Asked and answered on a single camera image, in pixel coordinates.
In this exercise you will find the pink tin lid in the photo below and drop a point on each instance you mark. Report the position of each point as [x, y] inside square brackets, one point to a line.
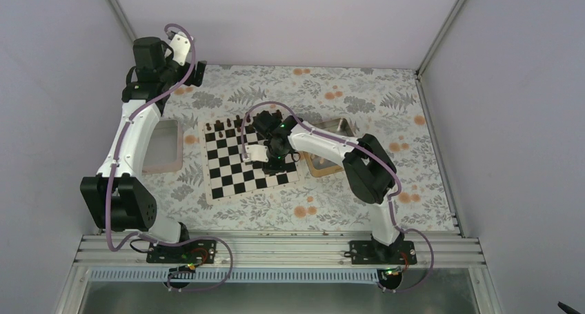
[165, 152]

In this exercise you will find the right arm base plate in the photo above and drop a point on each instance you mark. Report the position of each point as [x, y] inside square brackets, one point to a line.
[370, 252]

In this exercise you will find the black white chessboard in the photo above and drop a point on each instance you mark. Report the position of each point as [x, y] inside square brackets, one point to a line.
[226, 176]

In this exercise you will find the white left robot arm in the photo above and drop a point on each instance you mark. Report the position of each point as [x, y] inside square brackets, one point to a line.
[116, 198]

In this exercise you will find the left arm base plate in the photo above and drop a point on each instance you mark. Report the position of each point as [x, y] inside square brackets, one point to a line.
[199, 252]

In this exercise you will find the floral patterned table mat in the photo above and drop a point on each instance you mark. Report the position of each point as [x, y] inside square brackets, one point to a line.
[381, 102]

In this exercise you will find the gold metal tin tray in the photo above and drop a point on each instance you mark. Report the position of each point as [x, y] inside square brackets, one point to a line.
[318, 166]

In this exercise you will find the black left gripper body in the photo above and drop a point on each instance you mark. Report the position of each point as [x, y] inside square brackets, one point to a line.
[195, 81]

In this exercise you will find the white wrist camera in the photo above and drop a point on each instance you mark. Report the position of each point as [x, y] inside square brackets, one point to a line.
[255, 153]
[181, 47]

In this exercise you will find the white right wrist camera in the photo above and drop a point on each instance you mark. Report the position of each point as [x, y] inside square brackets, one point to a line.
[255, 153]

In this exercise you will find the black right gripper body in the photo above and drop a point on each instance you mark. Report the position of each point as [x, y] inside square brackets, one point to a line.
[280, 165]

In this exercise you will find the aluminium rail frame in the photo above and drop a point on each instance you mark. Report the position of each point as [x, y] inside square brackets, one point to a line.
[293, 250]

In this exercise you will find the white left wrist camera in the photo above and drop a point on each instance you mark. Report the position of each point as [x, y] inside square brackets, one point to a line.
[181, 47]

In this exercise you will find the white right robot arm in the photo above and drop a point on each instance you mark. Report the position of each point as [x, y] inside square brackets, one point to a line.
[371, 175]

